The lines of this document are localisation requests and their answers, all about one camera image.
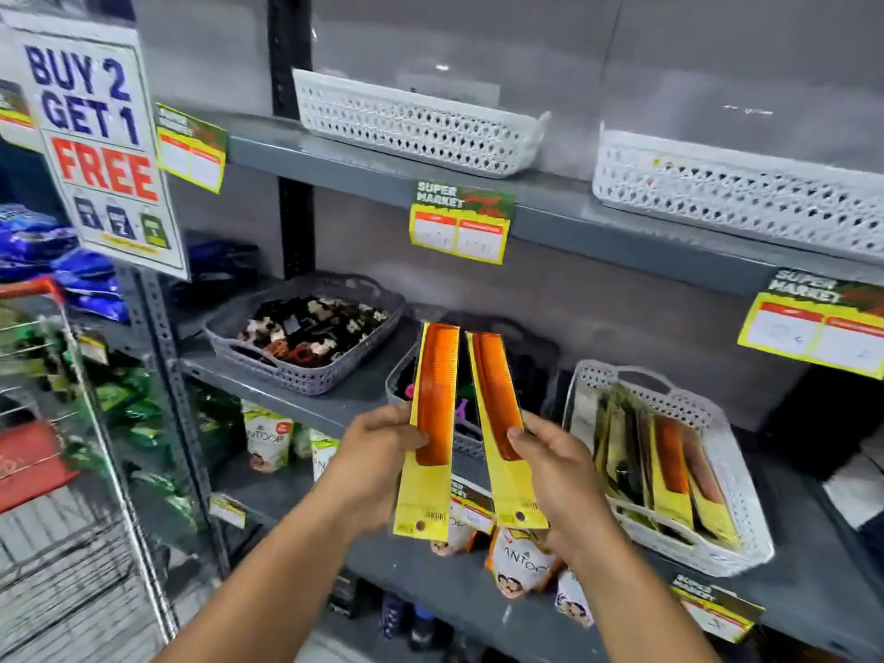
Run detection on person's right hand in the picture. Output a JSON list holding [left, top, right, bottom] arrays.
[[507, 410, 624, 568]]

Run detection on person's left hand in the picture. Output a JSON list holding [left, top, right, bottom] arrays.
[[314, 403, 430, 541]]

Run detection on orange comb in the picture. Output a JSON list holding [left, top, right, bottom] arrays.
[[393, 322, 461, 543], [466, 331, 551, 531]]

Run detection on person's left forearm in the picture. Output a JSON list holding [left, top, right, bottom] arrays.
[[152, 486, 370, 663]]

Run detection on person's right forearm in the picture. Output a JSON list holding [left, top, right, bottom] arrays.
[[566, 524, 721, 663]]

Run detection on dark grey plastic basket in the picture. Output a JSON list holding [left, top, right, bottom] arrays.
[[384, 311, 562, 461]]

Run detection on yellow green price label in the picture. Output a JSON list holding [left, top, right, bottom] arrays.
[[155, 102, 229, 195], [0, 79, 44, 154], [449, 479, 497, 536], [409, 179, 516, 266], [737, 268, 884, 381], [209, 493, 248, 531], [670, 573, 767, 645]]

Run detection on white green pouch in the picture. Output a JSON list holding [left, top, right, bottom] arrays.
[[241, 399, 295, 475], [310, 435, 341, 483]]

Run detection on black comb in gold pack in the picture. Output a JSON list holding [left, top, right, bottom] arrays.
[[594, 383, 651, 508]]

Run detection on white orange pouch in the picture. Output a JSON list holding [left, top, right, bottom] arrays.
[[485, 526, 562, 600], [429, 518, 479, 558]]

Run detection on pile of hair clips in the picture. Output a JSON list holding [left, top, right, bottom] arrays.
[[237, 297, 390, 369]]

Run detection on brown comb on yellow card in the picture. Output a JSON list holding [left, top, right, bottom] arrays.
[[648, 413, 696, 534], [680, 424, 744, 552]]

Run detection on white pouch with face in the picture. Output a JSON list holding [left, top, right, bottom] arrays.
[[555, 569, 595, 629]]

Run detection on dark bottle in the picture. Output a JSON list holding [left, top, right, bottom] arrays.
[[410, 606, 437, 651], [379, 591, 409, 640]]

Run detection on grey metal shelving unit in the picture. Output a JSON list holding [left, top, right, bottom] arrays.
[[114, 0, 884, 663]]

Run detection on dark blue packets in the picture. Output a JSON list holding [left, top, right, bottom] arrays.
[[185, 236, 262, 287]]

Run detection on row of green packets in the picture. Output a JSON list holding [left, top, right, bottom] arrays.
[[61, 348, 239, 535]]

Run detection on white lattice plastic basket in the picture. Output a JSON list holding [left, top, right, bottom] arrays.
[[592, 122, 884, 262], [292, 68, 552, 179]]

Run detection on white box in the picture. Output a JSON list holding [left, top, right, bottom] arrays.
[[821, 422, 884, 534]]

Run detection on red bag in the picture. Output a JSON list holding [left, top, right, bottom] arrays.
[[0, 420, 78, 516]]

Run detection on stack of blue packets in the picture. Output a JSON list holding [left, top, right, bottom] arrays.
[[0, 203, 130, 324]]

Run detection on white promotion sign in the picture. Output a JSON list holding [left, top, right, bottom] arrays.
[[0, 8, 190, 281]]

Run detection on white handled plastic basket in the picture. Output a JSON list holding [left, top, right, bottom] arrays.
[[562, 359, 776, 579]]

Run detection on wire shopping cart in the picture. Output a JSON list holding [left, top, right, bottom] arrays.
[[0, 276, 177, 644]]

